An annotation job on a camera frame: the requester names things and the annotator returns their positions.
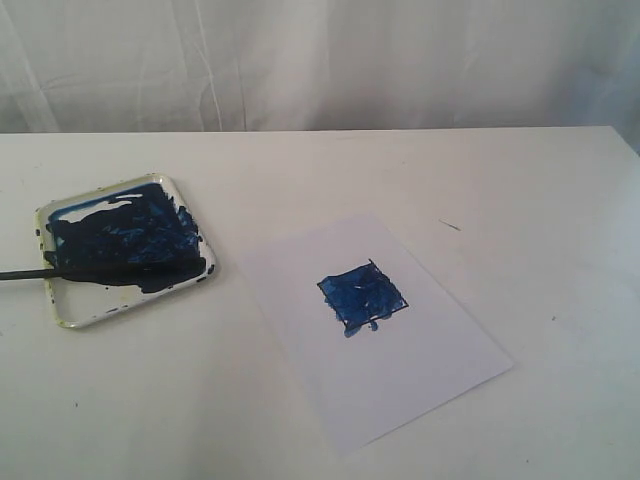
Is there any white paper sheet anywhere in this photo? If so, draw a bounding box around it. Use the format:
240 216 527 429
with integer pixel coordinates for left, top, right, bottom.
238 215 513 454

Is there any black paintbrush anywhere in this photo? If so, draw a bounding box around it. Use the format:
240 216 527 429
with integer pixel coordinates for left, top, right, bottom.
1 258 206 281

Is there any white paint tray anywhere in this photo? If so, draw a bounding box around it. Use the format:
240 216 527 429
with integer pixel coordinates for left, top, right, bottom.
35 173 217 329

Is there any white backdrop curtain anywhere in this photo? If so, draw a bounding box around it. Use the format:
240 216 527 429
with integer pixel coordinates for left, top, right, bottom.
1 1 639 142

